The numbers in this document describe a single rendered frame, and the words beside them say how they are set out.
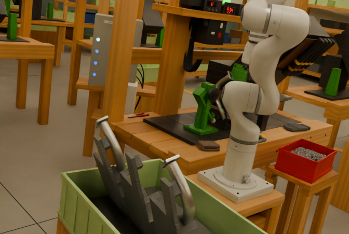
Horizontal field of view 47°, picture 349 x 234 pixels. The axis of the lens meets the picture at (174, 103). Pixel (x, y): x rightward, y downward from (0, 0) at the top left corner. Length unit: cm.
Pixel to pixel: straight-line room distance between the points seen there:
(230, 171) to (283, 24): 67
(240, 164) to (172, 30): 102
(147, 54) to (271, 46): 110
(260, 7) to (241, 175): 71
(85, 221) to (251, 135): 73
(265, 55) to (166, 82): 108
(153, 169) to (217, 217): 36
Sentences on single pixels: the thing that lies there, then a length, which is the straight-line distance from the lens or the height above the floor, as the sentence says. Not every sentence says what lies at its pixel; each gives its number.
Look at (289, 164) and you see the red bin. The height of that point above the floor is 85.
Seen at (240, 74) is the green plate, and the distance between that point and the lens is 238.
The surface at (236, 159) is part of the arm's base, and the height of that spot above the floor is 100.
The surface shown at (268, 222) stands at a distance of 183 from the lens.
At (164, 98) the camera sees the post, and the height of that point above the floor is 99.
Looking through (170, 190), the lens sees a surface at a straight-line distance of 99.
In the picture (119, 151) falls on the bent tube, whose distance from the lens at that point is 127.
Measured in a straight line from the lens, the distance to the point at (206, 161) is 190.
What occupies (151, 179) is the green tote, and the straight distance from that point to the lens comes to 163.
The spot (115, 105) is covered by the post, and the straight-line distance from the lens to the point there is 221.
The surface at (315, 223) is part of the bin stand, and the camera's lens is 252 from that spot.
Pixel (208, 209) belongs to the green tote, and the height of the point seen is 91.
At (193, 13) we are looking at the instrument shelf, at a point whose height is 152.
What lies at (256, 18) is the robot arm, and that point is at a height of 156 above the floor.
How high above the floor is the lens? 158
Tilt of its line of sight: 14 degrees down
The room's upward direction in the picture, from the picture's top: 9 degrees clockwise
